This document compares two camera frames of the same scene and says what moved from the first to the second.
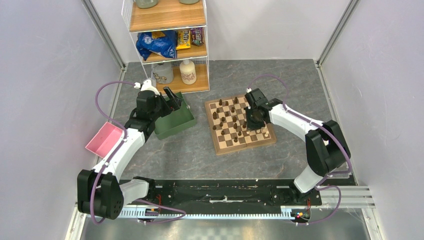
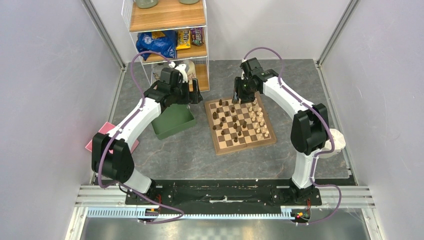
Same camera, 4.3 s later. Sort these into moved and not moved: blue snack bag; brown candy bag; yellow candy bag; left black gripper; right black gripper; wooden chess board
Moved: left black gripper; right black gripper
Not moved: wooden chess board; blue snack bag; brown candy bag; yellow candy bag
